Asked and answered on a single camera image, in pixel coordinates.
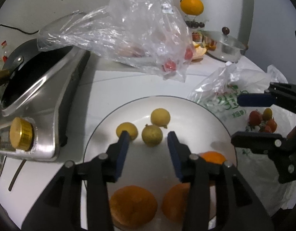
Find clear plastic bag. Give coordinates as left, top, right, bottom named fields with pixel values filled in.
left=37, top=0, right=194, bottom=82

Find large orange with stem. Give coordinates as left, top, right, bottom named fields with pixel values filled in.
left=180, top=0, right=204, bottom=15

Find clear bottle red label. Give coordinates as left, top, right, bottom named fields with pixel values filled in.
left=0, top=40, right=10, bottom=63

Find orange tangerine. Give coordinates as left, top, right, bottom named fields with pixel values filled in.
left=198, top=151, right=227, bottom=186
left=162, top=183, right=194, bottom=222
left=110, top=185, right=158, bottom=227

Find small yellow kumquat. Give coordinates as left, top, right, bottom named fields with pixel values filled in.
left=116, top=122, right=139, bottom=141
left=150, top=108, right=171, bottom=128

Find black wok with wooden handle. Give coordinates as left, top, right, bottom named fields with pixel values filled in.
left=0, top=38, right=74, bottom=109

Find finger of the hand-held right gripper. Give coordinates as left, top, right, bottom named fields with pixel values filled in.
left=237, top=82, right=296, bottom=113
left=231, top=131, right=296, bottom=184

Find dark grapes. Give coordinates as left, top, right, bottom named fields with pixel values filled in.
left=186, top=20, right=206, bottom=28

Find steel pot with lid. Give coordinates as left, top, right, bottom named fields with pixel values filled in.
left=202, top=26, right=247, bottom=63

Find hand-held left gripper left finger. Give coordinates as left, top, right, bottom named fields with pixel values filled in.
left=21, top=130, right=130, bottom=231

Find orange peel piece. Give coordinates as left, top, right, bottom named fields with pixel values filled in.
left=192, top=41, right=208, bottom=60
left=203, top=35, right=217, bottom=51

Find dark chopstick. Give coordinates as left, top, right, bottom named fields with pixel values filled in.
left=8, top=160, right=26, bottom=192

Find silver induction cooker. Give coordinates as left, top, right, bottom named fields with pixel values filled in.
left=0, top=44, right=91, bottom=162

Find black cooker power cable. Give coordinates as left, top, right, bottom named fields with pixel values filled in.
left=0, top=23, right=41, bottom=35

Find large brass knob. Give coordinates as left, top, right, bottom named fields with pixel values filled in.
left=9, top=117, right=34, bottom=151

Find green printed plastic bag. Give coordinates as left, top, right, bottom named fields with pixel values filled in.
left=188, top=63, right=296, bottom=216

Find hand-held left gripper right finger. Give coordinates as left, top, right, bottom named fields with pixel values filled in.
left=167, top=131, right=274, bottom=231

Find white round plate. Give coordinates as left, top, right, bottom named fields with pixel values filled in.
left=83, top=96, right=238, bottom=231

